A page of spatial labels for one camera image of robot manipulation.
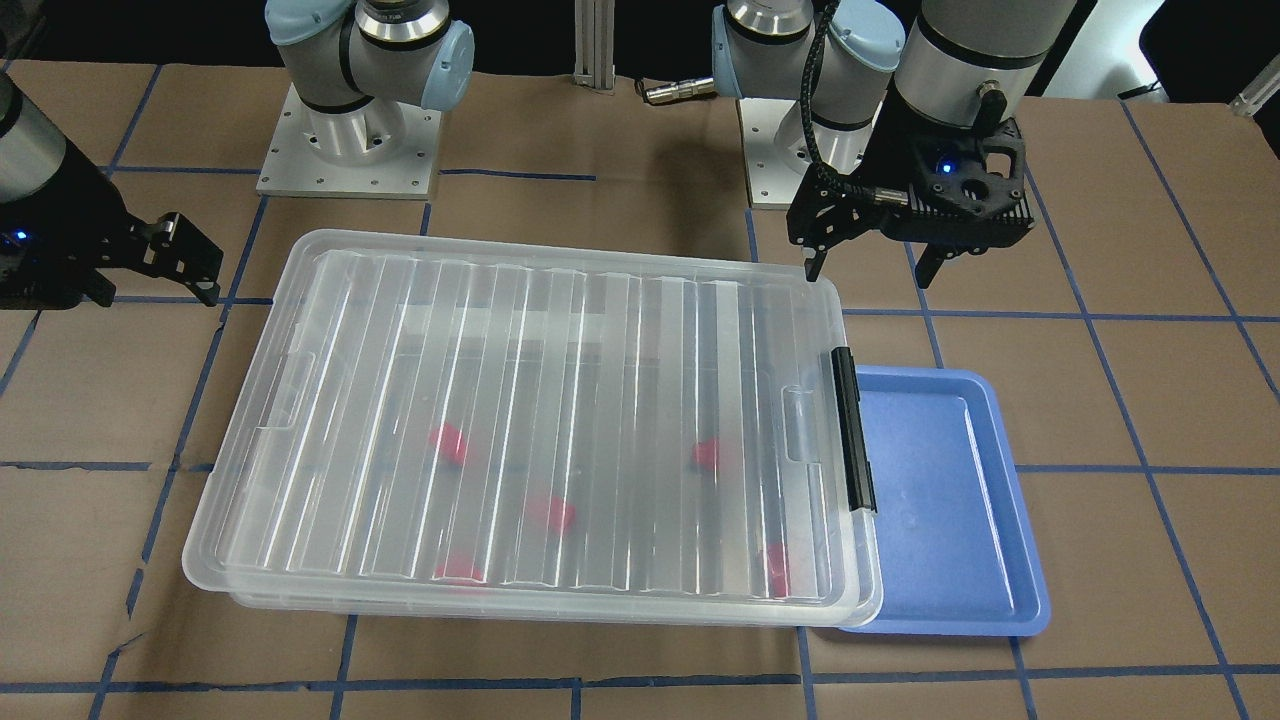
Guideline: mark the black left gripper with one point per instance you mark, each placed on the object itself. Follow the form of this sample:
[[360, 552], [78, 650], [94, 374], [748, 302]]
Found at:
[[893, 150]]

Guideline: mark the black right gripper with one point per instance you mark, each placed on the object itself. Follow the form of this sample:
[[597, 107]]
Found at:
[[62, 232]]

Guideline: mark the red block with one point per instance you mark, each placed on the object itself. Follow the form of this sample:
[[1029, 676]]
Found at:
[[774, 571], [554, 515], [705, 455], [458, 570], [450, 444]]

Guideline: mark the clear plastic box lid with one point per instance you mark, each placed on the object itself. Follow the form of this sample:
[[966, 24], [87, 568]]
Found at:
[[530, 430]]

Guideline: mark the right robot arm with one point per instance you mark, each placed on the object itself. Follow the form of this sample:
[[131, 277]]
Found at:
[[370, 82]]

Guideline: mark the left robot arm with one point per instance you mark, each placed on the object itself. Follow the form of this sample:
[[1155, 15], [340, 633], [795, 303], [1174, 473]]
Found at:
[[838, 61]]

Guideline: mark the clear plastic storage box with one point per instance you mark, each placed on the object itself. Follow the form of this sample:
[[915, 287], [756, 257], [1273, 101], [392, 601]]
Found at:
[[560, 600]]

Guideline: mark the metal connector plug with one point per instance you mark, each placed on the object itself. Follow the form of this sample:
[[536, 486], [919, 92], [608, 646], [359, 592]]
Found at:
[[673, 92]]

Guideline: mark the blue plastic tray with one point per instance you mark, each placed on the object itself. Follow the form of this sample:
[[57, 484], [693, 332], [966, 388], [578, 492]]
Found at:
[[956, 547]]

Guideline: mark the black box latch handle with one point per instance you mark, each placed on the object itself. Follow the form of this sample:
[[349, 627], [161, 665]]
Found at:
[[858, 475]]

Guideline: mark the aluminium extrusion post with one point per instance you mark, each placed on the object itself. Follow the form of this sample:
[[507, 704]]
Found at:
[[593, 36]]

